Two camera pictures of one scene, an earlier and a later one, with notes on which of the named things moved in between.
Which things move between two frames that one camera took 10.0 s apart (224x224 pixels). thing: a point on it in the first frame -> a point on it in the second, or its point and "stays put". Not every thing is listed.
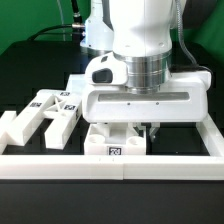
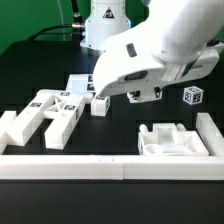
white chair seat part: (113, 138) -> (170, 139)
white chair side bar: (6, 120) stays put
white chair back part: (62, 111) stays put
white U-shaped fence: (125, 167) stays put
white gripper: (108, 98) -> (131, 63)
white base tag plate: (78, 84) stays put
